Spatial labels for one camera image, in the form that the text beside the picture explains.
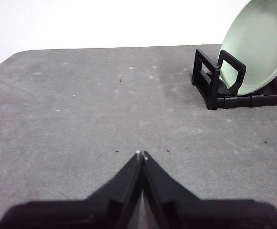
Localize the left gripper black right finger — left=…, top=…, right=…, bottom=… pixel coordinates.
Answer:
left=143, top=150, right=277, bottom=229

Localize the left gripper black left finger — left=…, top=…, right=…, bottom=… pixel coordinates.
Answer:
left=0, top=150, right=145, bottom=229

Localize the pale green plate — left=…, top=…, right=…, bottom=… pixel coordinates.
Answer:
left=220, top=0, right=277, bottom=96

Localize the black plate rack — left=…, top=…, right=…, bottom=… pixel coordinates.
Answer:
left=191, top=48, right=277, bottom=111

